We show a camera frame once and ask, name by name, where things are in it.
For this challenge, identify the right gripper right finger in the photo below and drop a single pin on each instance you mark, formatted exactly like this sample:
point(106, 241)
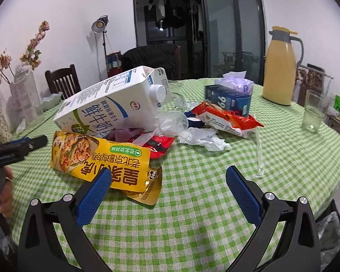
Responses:
point(298, 248)

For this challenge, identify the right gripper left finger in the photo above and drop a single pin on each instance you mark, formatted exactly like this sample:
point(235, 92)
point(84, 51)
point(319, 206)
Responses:
point(39, 248)

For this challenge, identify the white tissue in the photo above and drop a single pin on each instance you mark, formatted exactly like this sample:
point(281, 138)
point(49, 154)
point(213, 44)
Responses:
point(205, 137)

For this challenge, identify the clear plastic bag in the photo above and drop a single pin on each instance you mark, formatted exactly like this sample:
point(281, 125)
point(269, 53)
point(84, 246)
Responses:
point(169, 124)

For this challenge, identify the person's left hand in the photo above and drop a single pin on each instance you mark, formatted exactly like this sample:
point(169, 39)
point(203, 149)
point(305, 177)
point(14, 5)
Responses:
point(6, 195)

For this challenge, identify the clear glass vase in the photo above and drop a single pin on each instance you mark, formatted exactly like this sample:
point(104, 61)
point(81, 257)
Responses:
point(25, 95)

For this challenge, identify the white bowl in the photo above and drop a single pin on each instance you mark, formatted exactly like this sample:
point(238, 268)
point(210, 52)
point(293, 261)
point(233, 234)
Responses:
point(51, 101)

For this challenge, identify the yellow noodle packet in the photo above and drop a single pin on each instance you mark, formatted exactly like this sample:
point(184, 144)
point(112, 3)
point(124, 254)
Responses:
point(85, 156)

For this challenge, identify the dark wooden chair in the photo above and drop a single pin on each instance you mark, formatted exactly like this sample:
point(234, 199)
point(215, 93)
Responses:
point(63, 80)

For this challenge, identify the dried pink flowers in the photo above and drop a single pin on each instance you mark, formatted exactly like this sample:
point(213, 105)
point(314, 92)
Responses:
point(30, 57)

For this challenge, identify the green checkered tablecloth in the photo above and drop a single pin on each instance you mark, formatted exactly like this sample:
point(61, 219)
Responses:
point(196, 224)

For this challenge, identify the gold foil sachet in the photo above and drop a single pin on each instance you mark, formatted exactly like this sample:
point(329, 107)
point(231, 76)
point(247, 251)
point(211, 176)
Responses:
point(153, 188)

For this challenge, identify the white milk carton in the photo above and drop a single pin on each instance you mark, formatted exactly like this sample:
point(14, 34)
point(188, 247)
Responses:
point(131, 99)

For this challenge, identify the clear drinking glass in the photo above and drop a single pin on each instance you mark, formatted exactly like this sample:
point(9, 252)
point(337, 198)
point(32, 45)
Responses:
point(316, 106)

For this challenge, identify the red blue fabric bag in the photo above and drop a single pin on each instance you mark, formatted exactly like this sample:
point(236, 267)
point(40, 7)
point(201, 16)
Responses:
point(114, 64)

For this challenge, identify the orange red snack bag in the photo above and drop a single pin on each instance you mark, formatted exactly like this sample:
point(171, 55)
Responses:
point(227, 121)

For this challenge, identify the red snack wrapper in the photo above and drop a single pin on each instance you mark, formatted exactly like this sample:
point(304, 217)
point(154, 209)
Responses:
point(159, 145)

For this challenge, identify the studio lamp on stand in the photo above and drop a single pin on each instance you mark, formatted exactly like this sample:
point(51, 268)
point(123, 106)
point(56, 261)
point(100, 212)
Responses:
point(99, 27)

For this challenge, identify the blue carton box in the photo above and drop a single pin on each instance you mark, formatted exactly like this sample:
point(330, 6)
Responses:
point(228, 99)

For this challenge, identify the blue bottle cap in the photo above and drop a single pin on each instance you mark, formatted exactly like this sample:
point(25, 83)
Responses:
point(193, 120)

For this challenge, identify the yellow thermos jug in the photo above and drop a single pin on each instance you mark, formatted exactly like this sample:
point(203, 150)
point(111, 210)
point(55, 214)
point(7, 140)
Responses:
point(281, 66)

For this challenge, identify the dark sliding glass door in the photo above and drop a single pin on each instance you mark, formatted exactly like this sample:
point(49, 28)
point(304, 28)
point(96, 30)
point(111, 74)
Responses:
point(212, 37)

